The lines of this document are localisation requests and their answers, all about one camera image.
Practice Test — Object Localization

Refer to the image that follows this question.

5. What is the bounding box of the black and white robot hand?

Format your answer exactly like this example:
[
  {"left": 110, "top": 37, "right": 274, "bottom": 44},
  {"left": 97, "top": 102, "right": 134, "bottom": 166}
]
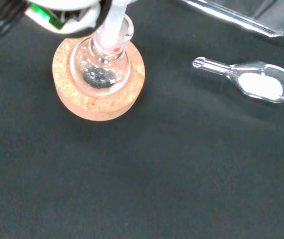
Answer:
[{"left": 0, "top": 0, "right": 113, "bottom": 38}]

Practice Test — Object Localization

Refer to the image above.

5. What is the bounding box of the small glass round-bottom flask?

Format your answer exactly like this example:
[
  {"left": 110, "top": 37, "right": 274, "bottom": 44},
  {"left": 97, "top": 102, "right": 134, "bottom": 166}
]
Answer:
[{"left": 70, "top": 12, "right": 135, "bottom": 97}]

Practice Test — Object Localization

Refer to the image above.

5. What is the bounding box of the clear acrylic funnel stand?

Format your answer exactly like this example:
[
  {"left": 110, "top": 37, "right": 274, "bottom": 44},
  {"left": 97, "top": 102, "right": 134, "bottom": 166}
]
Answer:
[{"left": 173, "top": 0, "right": 284, "bottom": 38}]

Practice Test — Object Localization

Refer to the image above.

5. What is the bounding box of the glass weighing funnel with powder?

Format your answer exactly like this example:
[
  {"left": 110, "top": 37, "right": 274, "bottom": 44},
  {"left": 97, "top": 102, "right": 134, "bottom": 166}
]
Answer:
[{"left": 191, "top": 56, "right": 284, "bottom": 104}]

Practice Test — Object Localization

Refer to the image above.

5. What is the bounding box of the black cloth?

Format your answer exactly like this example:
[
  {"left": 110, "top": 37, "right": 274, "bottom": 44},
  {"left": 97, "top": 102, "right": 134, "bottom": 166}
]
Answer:
[{"left": 0, "top": 0, "right": 284, "bottom": 239}]

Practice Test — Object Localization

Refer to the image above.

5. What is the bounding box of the cork ring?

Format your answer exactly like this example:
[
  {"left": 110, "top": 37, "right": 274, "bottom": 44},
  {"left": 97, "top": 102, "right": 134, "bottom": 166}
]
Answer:
[{"left": 52, "top": 36, "right": 146, "bottom": 122}]

